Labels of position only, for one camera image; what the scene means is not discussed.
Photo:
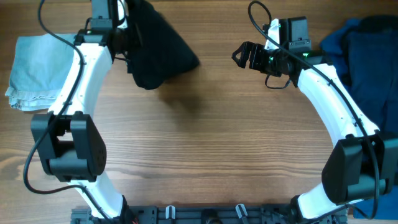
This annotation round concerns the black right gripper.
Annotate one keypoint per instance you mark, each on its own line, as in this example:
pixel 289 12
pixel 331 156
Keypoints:
pixel 257 50

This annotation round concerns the dark green shorts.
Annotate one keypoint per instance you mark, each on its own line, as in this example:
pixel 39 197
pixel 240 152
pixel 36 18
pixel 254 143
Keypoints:
pixel 163 53

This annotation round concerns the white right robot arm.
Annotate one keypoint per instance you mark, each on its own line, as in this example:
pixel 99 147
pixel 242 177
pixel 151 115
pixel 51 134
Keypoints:
pixel 362 164

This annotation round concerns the folded light blue jeans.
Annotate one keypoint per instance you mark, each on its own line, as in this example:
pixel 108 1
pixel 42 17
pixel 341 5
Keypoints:
pixel 40 68

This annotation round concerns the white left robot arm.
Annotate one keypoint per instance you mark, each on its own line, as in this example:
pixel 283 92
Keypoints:
pixel 66 138

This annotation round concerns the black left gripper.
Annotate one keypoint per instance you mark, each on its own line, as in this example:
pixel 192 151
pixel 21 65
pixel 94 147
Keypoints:
pixel 131 45

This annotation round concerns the blue clothes pile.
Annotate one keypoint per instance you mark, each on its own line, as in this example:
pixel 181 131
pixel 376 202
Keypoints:
pixel 364 53

